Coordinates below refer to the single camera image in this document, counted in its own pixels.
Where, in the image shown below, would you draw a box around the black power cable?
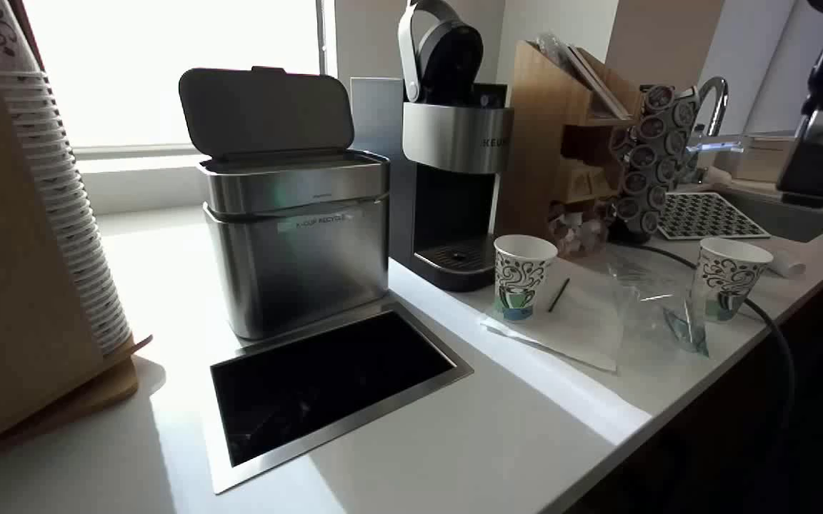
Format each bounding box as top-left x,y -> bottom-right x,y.
636,241 -> 806,460

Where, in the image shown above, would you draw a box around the chrome faucet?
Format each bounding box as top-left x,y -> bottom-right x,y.
687,74 -> 749,153

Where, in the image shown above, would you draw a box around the grey sink basin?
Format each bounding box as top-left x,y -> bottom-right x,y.
716,181 -> 823,246

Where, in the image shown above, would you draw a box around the bright window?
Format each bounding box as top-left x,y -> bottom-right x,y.
20,0 -> 337,159

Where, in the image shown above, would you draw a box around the clear plastic bag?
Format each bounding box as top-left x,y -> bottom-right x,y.
607,241 -> 720,361

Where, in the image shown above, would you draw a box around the steel framed counter chute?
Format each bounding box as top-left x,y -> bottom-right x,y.
204,298 -> 474,498

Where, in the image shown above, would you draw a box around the tray of creamer cups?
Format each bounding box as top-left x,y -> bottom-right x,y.
546,201 -> 620,261

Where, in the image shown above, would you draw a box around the black stir stick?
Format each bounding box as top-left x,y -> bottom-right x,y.
546,275 -> 574,318

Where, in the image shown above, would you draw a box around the stainless steel lidded bin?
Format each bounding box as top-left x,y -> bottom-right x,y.
177,62 -> 394,346

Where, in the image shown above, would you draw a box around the wooden cup dispenser box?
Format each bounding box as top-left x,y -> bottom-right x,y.
0,0 -> 151,468

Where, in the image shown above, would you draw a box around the wooden pod organizer rack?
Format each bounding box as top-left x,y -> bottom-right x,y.
497,31 -> 650,241

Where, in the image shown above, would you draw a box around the coffee pods in rack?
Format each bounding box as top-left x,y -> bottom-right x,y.
610,84 -> 710,241

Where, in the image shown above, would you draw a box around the patterned paper coffee cup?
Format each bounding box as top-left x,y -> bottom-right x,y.
696,235 -> 779,322
491,231 -> 561,322

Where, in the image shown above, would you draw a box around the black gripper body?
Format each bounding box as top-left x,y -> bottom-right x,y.
776,106 -> 823,209

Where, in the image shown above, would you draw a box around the tall stack of paper cups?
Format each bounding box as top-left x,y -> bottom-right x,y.
0,0 -> 137,361

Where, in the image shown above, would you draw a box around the white paper napkin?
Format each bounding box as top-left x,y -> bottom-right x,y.
480,268 -> 630,376

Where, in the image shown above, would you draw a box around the black silver coffee machine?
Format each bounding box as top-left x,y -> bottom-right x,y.
347,0 -> 521,295

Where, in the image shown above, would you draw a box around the black white patterned mat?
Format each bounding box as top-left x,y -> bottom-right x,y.
659,185 -> 776,242

